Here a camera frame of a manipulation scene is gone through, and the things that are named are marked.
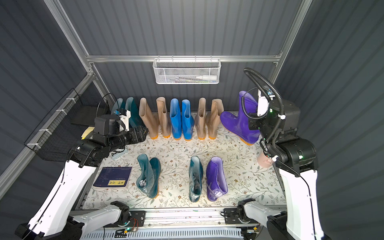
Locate dark green boot back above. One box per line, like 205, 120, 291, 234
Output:
125, 97, 145, 128

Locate dark green boot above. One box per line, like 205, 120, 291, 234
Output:
189, 156, 204, 203
136, 154, 161, 199
125, 97, 145, 128
111, 98, 125, 116

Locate beige rain boot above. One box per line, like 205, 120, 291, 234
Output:
139, 98, 160, 140
207, 99, 224, 140
195, 98, 207, 140
156, 97, 172, 138

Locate purple front boot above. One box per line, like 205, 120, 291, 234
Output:
206, 157, 228, 202
220, 91, 260, 146

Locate dark green front boot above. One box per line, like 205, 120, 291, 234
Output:
136, 154, 161, 199
189, 156, 204, 203

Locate blue rain boot front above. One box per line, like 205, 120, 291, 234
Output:
170, 98, 182, 140

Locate blue rain boot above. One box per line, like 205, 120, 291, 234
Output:
182, 99, 194, 141
170, 98, 182, 140

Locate blue rain boot back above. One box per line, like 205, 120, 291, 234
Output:
182, 99, 194, 141

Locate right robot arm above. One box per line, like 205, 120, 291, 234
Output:
238, 99, 329, 240

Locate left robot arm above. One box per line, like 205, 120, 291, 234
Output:
15, 126, 149, 240

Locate small pale green device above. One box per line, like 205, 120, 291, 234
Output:
111, 149, 127, 160

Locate yellow sticky notes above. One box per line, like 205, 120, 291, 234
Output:
81, 127, 95, 140

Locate dark blue notebook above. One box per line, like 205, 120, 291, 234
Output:
93, 167, 132, 188

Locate dark green boot far left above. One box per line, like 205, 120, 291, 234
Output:
111, 98, 125, 116

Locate pink pen cup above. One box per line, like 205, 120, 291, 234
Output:
257, 152, 274, 168

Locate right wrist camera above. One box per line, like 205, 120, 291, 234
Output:
257, 89, 275, 117

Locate black corrugated cable hose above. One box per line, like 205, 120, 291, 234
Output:
241, 67, 286, 145

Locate black wire side basket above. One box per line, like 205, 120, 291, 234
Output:
24, 89, 112, 162

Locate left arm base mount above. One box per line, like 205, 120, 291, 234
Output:
106, 210, 147, 228

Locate white wire wall basket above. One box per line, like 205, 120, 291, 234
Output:
153, 58, 222, 85

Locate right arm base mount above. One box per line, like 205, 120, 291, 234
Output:
220, 208, 259, 225

